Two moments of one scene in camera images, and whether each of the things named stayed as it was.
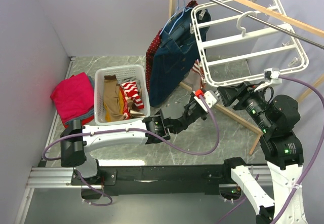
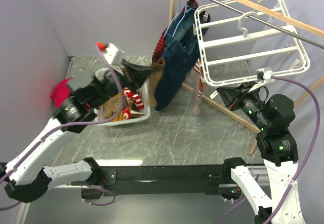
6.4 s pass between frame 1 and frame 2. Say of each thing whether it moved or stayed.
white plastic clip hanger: stayed
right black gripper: stayed
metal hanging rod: stayed
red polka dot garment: moved
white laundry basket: moved
